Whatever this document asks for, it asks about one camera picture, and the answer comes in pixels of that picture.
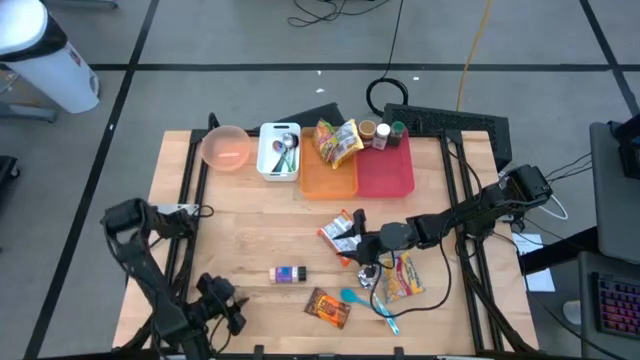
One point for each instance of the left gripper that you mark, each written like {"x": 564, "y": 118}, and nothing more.
{"x": 215, "y": 305}

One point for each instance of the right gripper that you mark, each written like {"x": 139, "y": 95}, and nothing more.
{"x": 392, "y": 237}

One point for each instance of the orange ramen pack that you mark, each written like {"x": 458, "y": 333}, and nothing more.
{"x": 332, "y": 231}

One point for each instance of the teal plastic spoon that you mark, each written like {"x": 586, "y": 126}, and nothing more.
{"x": 351, "y": 296}

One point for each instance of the purple label spice bottle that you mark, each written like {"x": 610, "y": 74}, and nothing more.
{"x": 287, "y": 274}

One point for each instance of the blue ramen pack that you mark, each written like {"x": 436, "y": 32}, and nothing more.
{"x": 405, "y": 277}

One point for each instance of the taco mix packet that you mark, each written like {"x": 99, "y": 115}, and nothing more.
{"x": 327, "y": 307}

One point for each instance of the yellow ramen pack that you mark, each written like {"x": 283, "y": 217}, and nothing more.
{"x": 347, "y": 142}

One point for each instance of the brown lid spice jar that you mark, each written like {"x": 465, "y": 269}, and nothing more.
{"x": 366, "y": 131}

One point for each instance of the spoon with brown bowl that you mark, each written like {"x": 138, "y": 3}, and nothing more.
{"x": 295, "y": 141}

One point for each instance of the green lid spice jar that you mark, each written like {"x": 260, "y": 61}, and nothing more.
{"x": 397, "y": 132}

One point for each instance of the rainbow spoon pink bowl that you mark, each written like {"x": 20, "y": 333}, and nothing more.
{"x": 277, "y": 146}

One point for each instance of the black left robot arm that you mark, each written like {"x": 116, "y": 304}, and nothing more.
{"x": 145, "y": 270}

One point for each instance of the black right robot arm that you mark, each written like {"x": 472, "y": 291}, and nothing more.
{"x": 475, "y": 210}

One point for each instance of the orange plastic bin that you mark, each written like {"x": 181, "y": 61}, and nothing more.
{"x": 327, "y": 182}

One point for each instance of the pink plastic bin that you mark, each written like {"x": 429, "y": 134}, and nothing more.
{"x": 387, "y": 172}

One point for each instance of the white plastic bin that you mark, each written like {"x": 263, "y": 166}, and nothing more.
{"x": 265, "y": 150}

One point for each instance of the black flat board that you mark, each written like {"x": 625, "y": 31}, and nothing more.
{"x": 320, "y": 115}

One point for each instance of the pink translucent bowl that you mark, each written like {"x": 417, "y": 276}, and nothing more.
{"x": 225, "y": 147}

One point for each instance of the white paper sheet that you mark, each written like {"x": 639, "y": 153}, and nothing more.
{"x": 542, "y": 280}

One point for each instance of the black desk leg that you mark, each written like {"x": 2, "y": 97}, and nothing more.
{"x": 555, "y": 252}

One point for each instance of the white computer mouse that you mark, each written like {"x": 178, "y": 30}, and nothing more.
{"x": 572, "y": 312}

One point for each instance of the grey desk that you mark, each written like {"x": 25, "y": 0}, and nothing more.
{"x": 587, "y": 345}
{"x": 615, "y": 210}

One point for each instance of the backlit black keyboard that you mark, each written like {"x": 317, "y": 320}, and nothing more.
{"x": 620, "y": 305}

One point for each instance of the black desktop equipment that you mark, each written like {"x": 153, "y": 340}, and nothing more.
{"x": 630, "y": 150}

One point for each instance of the white trash can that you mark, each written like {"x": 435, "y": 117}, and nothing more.
{"x": 55, "y": 75}

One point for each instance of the black aluminium table frame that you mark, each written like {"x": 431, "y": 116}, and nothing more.
{"x": 194, "y": 160}

